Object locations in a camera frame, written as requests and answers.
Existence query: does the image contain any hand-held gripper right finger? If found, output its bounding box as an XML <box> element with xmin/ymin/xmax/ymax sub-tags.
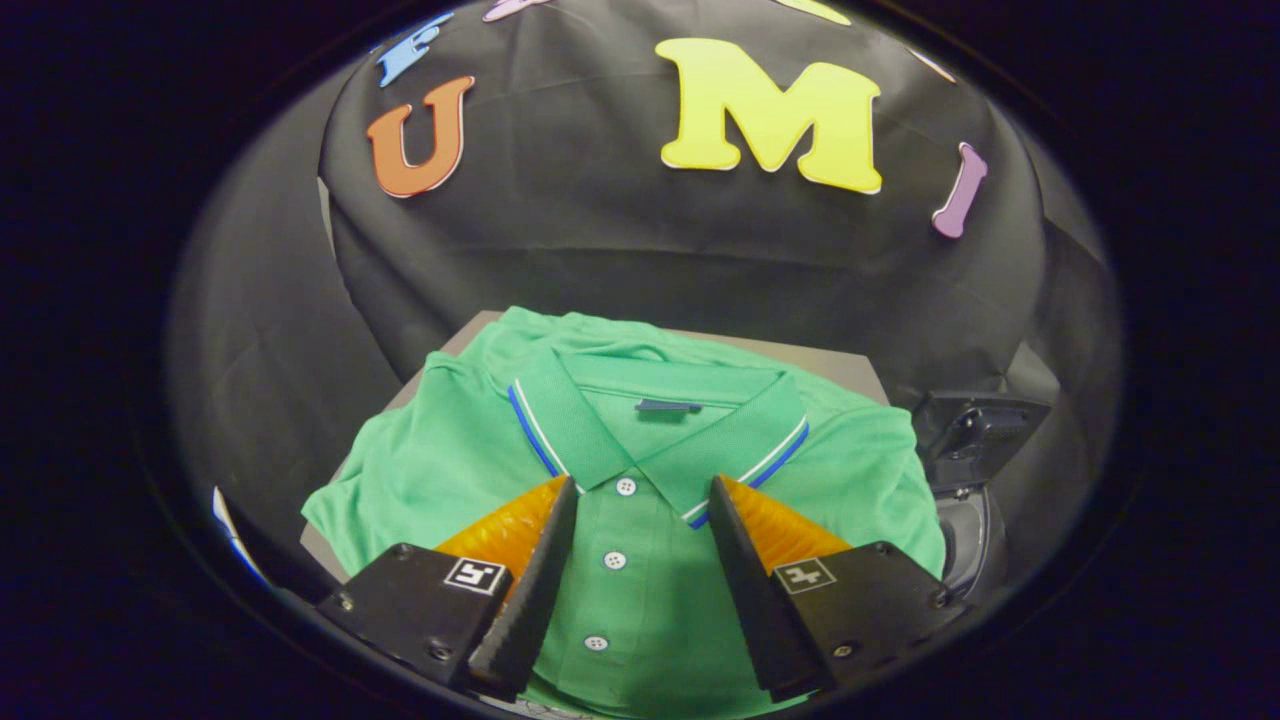
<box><xmin>708</xmin><ymin>475</ymin><xmax>966</xmax><ymax>703</ymax></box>

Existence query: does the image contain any dark washing machine lid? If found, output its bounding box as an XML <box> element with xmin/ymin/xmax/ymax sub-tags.
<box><xmin>912</xmin><ymin>390</ymin><xmax>1053</xmax><ymax>491</ymax></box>

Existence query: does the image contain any grey cabinet with dark sides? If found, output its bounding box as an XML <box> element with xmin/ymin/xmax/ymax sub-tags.
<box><xmin>300</xmin><ymin>310</ymin><xmax>891</xmax><ymax>583</ymax></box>

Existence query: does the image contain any green polo shirt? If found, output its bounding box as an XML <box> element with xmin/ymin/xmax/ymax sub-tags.
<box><xmin>300</xmin><ymin>305</ymin><xmax>946</xmax><ymax>719</ymax></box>

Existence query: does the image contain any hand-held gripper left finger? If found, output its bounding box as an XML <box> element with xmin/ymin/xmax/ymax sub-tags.
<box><xmin>318</xmin><ymin>475</ymin><xmax>581</xmax><ymax>703</ymax></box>

